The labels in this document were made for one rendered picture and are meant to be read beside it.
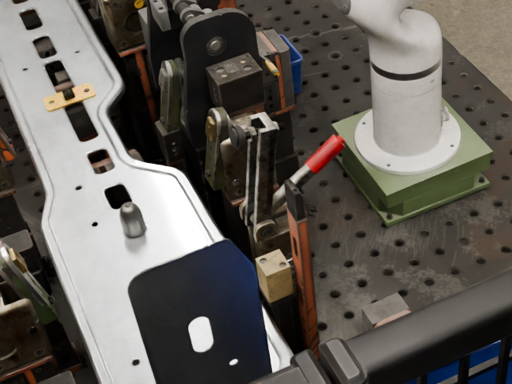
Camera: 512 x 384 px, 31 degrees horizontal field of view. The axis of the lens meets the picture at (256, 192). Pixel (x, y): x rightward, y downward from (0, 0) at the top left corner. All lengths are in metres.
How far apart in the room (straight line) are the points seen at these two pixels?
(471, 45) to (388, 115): 1.70
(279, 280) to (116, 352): 0.22
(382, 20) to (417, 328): 1.00
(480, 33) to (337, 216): 1.75
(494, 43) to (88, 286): 2.28
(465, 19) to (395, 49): 1.92
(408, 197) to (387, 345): 1.20
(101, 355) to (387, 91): 0.68
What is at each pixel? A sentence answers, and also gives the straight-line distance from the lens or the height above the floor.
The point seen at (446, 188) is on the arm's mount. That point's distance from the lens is 1.68.
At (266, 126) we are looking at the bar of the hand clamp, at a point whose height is 1.21.
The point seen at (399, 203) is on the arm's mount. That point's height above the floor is 0.74.
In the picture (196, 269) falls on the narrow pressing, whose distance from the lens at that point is 0.80.
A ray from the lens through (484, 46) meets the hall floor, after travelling 3.28.
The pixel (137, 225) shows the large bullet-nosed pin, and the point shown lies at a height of 1.02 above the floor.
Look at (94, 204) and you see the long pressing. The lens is 1.35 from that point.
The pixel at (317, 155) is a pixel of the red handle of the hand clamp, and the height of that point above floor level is 1.13.
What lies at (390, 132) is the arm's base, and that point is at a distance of 1.63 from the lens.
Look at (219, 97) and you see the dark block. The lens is 1.33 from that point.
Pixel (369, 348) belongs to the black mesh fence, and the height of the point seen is 1.55.
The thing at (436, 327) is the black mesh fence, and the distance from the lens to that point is 0.46.
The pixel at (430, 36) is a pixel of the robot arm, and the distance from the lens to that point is 1.52.
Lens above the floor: 1.91
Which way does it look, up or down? 44 degrees down
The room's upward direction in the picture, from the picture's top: 8 degrees counter-clockwise
